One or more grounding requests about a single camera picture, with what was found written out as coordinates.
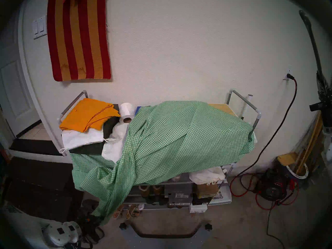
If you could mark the black shoe box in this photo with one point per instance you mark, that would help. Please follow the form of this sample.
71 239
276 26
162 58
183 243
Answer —
201 200

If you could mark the cream cloth bag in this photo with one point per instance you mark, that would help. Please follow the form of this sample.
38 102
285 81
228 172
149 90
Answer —
207 176

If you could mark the flat white labelled box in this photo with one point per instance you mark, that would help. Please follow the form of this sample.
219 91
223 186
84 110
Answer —
223 196

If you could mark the tan and dark shoe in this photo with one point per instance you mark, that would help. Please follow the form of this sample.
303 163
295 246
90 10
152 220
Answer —
157 190
144 191

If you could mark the white paper roll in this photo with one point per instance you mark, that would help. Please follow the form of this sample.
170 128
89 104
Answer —
126 111

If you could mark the red yellow striped wall rug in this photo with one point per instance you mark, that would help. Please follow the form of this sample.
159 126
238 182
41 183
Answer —
77 43

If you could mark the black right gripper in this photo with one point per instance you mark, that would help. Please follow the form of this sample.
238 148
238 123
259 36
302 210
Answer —
327 118

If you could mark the white wall outlet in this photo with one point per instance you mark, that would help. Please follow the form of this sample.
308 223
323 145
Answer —
287 70

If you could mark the brown clog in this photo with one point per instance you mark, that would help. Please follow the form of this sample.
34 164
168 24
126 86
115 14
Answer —
89 204

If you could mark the small white box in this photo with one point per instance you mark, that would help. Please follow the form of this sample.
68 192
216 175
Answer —
198 208

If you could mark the dark brown trunk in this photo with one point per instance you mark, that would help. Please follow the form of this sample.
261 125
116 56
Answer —
39 183

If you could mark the orange folded cloth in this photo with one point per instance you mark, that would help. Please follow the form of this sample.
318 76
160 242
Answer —
88 115

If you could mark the white light switch plate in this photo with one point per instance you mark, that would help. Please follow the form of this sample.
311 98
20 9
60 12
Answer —
39 28

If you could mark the silver flat shoe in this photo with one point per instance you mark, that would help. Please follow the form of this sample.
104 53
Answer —
177 178

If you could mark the long grey metal shoehorn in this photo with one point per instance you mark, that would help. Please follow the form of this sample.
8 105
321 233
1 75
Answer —
311 38

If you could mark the gold Michael Kors shoe box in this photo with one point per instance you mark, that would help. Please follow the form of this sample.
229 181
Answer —
223 108

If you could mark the white sneaker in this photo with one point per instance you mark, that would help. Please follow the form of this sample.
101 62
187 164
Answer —
140 206

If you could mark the yellow wooden stick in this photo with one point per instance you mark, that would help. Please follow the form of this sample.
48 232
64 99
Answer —
310 147

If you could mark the green white gingham cloth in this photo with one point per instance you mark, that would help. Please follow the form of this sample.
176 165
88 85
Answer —
181 137

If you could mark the grey Vionic shoe box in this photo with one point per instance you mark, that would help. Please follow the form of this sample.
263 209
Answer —
179 191
180 201

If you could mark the black base knob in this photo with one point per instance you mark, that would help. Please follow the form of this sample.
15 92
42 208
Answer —
208 227
123 226

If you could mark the grey metal shoe rack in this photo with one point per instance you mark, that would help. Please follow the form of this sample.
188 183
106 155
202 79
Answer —
243 100

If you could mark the yellow cardboard box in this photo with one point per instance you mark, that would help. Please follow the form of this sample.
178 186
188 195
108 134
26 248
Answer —
287 159

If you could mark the brown cardboard box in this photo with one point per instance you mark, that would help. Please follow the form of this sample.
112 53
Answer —
206 191

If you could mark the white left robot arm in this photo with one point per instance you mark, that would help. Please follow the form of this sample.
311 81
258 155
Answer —
61 234

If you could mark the black garment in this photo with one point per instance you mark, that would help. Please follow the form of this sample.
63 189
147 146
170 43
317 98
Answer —
110 125

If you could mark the grey robot base platform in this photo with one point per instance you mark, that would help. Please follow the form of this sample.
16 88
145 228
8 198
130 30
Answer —
128 240

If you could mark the dark bucket with white rim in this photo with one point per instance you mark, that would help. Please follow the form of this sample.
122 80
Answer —
302 176

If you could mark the black door step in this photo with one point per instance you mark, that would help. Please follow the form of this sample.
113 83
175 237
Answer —
33 146

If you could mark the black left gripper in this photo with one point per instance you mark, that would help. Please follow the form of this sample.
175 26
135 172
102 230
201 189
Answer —
88 226

